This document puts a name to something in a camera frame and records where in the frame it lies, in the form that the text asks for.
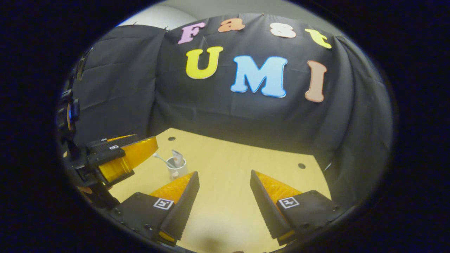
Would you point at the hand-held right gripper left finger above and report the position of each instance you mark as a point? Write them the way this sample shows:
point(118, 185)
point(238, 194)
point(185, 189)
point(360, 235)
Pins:
point(182, 211)

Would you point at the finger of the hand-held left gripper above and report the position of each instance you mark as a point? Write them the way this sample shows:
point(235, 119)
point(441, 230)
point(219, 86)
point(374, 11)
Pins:
point(133, 154)
point(112, 141)

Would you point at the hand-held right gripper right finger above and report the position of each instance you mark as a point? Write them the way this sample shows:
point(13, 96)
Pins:
point(265, 211)

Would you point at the pale green toothbrush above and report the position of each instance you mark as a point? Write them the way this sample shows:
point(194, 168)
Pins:
point(160, 159)

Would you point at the white toothpaste tube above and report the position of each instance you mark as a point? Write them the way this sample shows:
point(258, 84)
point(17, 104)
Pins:
point(177, 157)

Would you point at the light wooden desktop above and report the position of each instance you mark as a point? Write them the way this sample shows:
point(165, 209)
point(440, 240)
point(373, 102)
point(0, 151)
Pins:
point(228, 168)

